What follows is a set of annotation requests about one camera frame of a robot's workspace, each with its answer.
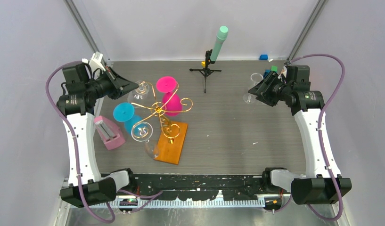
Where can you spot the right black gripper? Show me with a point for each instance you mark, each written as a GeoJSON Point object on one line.
{"type": "Point", "coordinates": [263, 90]}

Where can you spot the gold wire glass rack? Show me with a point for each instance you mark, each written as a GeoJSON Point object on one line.
{"type": "Point", "coordinates": [157, 110]}

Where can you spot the orange wooden rack base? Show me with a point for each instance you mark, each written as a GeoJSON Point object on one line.
{"type": "Point", "coordinates": [170, 151]}

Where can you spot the black tripod mic stand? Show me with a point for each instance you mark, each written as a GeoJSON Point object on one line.
{"type": "Point", "coordinates": [206, 71]}

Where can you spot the pink wine glass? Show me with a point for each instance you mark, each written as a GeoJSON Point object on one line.
{"type": "Point", "coordinates": [167, 85]}

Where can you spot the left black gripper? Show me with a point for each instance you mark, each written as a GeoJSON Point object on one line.
{"type": "Point", "coordinates": [121, 86]}

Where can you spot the mint green microphone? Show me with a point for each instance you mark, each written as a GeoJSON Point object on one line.
{"type": "Point", "coordinates": [221, 36]}

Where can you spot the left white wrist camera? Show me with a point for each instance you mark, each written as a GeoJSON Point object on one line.
{"type": "Point", "coordinates": [96, 62]}

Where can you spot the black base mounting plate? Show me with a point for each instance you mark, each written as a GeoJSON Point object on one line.
{"type": "Point", "coordinates": [199, 187]}

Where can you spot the blue lego brick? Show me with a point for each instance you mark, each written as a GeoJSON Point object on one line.
{"type": "Point", "coordinates": [266, 72]}

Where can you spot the blue block by wall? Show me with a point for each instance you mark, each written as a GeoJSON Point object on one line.
{"type": "Point", "coordinates": [263, 57]}

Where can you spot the pink metronome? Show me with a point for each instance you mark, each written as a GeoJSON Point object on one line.
{"type": "Point", "coordinates": [110, 133]}

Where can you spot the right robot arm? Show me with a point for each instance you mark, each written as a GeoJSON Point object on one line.
{"type": "Point", "coordinates": [322, 182]}

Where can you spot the clear wine glass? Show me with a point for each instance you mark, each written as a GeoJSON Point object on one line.
{"type": "Point", "coordinates": [255, 79]}
{"type": "Point", "coordinates": [142, 132]}
{"type": "Point", "coordinates": [138, 97]}
{"type": "Point", "coordinates": [249, 98]}

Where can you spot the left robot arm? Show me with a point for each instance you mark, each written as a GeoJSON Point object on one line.
{"type": "Point", "coordinates": [76, 108]}

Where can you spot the blue wine glass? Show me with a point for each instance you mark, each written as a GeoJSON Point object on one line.
{"type": "Point", "coordinates": [125, 113]}

